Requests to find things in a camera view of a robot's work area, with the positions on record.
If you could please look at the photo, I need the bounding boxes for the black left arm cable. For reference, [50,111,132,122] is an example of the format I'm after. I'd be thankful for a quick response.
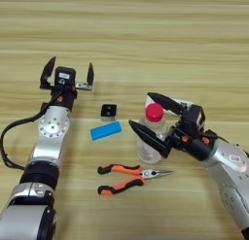
[0,99,56,171]

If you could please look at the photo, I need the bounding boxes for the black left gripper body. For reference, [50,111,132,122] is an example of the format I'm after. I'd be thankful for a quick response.
[40,81,94,112]

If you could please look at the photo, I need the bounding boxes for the orange black needle-nose pliers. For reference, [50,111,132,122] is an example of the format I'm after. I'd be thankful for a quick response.
[96,163,175,197]

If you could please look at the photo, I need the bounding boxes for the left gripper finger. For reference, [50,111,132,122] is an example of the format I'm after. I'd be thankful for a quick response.
[39,56,57,89]
[86,62,95,86]

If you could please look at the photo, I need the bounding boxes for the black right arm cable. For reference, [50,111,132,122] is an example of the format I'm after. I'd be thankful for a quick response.
[205,128,249,158]

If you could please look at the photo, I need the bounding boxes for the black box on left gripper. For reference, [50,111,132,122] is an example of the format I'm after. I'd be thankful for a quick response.
[53,65,78,87]

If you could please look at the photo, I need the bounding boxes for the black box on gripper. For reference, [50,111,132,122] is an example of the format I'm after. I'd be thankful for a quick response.
[53,65,78,87]
[182,104,206,132]

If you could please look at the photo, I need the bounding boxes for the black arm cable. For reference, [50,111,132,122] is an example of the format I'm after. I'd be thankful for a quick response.
[205,128,249,158]
[0,99,56,171]

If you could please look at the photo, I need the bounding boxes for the small black square box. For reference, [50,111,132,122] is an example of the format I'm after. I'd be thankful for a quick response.
[99,103,119,122]

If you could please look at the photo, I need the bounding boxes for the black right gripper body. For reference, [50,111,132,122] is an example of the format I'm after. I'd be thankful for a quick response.
[163,114,222,163]

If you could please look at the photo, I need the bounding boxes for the blue rectangular block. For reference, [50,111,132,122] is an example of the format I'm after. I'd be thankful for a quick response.
[89,120,125,142]

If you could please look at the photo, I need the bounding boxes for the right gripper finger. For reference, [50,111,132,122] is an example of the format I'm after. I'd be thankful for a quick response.
[127,119,173,159]
[147,91,187,117]

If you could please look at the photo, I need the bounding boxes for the clear bottle with red cap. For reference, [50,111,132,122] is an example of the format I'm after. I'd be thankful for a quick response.
[136,102,170,165]

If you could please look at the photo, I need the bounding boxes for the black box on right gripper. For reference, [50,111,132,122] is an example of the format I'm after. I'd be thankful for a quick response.
[182,104,206,132]

